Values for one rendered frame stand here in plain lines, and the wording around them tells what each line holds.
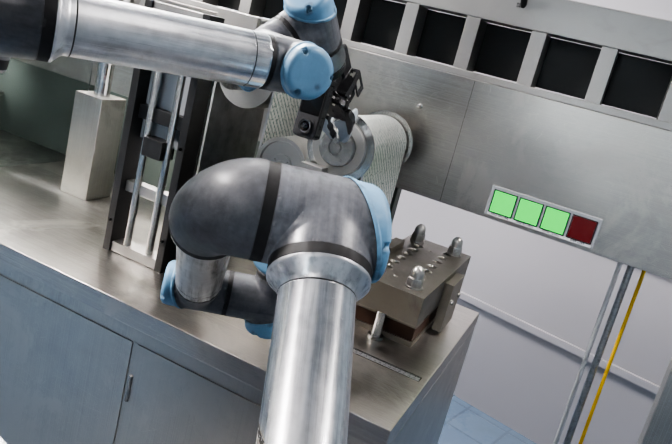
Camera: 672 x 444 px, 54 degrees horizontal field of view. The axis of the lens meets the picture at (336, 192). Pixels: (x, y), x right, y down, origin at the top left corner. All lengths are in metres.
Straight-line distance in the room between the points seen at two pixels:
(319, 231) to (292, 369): 0.15
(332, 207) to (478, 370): 2.52
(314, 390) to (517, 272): 2.42
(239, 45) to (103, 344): 0.74
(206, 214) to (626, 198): 1.05
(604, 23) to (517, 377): 1.91
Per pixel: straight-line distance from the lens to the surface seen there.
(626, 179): 1.56
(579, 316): 2.95
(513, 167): 1.57
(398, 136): 1.49
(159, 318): 1.26
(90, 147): 1.80
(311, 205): 0.71
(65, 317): 1.46
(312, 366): 0.65
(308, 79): 0.89
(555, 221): 1.57
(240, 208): 0.71
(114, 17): 0.83
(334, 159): 1.32
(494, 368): 3.15
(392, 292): 1.30
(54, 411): 1.56
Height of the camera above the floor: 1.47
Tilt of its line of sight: 13 degrees down
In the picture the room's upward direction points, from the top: 14 degrees clockwise
